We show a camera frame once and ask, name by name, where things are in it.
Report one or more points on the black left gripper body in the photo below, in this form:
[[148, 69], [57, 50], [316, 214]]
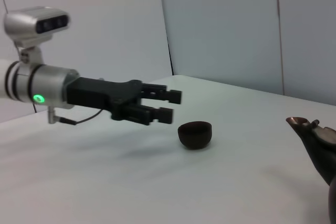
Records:
[[92, 93]]

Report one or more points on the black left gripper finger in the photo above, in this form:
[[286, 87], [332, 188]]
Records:
[[174, 96], [164, 116]]

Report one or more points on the dark round teacup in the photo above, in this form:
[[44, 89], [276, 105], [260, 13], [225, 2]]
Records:
[[194, 136]]

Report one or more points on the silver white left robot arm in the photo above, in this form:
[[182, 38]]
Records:
[[47, 82]]

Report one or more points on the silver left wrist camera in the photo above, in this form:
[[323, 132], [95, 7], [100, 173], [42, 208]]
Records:
[[23, 23]]

